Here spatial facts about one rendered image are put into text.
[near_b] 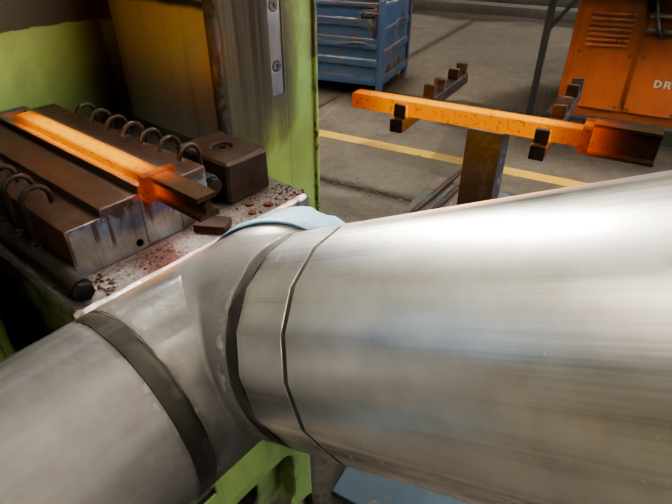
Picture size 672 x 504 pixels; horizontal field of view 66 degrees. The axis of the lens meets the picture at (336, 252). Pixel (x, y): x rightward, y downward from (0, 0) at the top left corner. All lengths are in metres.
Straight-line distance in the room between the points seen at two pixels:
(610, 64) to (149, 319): 3.81
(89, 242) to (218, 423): 0.52
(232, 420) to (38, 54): 1.00
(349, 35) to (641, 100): 2.07
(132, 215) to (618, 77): 3.53
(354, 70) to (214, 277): 4.17
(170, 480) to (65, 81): 1.03
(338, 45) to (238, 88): 3.41
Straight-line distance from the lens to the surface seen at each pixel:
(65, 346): 0.18
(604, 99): 3.97
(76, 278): 0.64
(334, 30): 4.34
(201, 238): 0.72
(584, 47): 3.90
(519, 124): 0.79
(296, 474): 1.25
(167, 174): 0.67
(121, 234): 0.69
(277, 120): 1.02
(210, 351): 0.17
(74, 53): 1.16
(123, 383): 0.17
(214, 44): 0.90
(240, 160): 0.78
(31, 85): 1.13
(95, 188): 0.72
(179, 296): 0.18
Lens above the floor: 1.29
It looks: 34 degrees down
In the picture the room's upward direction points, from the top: straight up
